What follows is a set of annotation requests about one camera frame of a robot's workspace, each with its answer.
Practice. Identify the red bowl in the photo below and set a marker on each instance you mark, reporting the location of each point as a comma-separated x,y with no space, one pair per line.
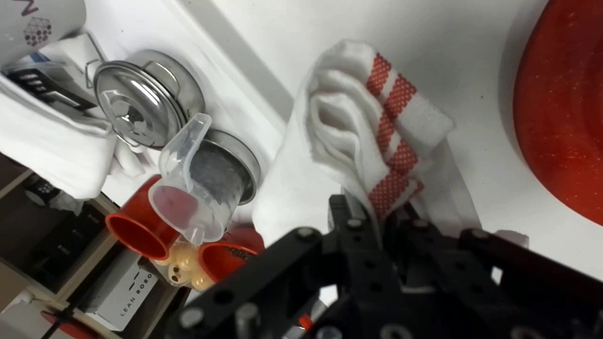
223,259

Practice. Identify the round steel tin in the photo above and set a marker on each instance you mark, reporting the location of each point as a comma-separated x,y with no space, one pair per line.
249,167

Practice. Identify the white cloth red stripes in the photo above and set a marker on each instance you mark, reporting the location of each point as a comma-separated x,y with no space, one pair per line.
340,114

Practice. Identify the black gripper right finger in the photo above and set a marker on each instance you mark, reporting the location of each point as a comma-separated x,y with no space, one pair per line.
502,295

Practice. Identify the white box grey print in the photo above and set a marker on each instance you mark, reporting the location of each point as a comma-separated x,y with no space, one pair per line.
119,295

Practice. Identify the small beige toy figure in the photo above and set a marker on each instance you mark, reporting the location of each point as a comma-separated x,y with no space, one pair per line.
181,269

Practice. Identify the steel pot with lid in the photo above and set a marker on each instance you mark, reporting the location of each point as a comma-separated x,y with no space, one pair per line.
144,101

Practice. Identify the clear plastic measuring cup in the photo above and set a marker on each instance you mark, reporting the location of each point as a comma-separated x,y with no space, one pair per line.
195,210

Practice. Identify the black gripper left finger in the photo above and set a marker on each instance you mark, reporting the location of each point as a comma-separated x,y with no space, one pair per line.
276,289

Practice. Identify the wooden shelf unit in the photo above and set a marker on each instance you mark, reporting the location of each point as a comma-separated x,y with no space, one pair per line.
38,237

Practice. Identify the plain white towel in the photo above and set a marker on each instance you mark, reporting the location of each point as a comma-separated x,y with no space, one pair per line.
49,148

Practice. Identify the white printed mug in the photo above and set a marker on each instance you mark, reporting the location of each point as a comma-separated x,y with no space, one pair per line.
38,26

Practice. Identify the red cup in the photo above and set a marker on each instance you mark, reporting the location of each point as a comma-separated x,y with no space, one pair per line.
134,235

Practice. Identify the red-brown round plate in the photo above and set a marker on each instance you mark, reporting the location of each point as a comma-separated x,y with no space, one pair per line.
566,114

